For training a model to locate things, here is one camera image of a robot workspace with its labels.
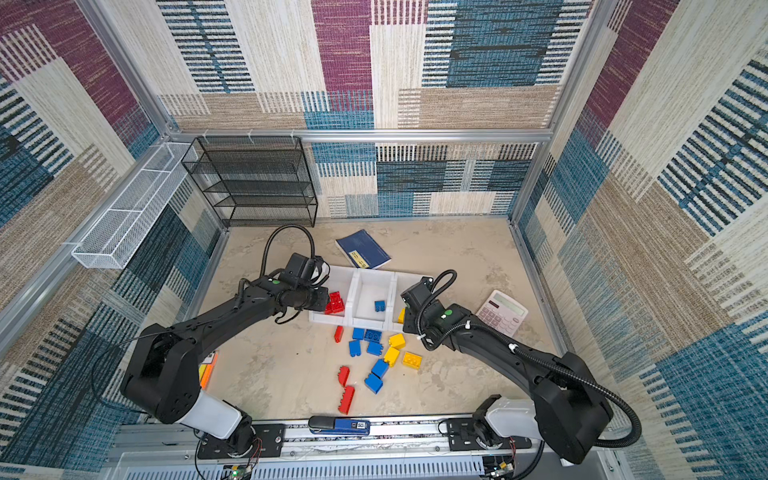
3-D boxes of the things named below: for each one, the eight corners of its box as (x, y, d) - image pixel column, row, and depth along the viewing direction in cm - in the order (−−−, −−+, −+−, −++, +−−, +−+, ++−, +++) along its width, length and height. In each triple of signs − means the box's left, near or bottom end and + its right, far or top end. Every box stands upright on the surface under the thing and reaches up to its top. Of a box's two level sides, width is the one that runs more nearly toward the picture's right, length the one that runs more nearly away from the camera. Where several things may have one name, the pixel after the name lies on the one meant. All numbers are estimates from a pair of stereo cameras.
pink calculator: (475, 315, 97) (479, 308, 93) (490, 295, 101) (494, 287, 98) (511, 339, 92) (516, 332, 88) (524, 316, 96) (530, 309, 93)
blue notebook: (360, 276, 106) (359, 272, 104) (336, 244, 115) (335, 240, 114) (388, 260, 110) (388, 256, 108) (363, 231, 120) (363, 227, 118)
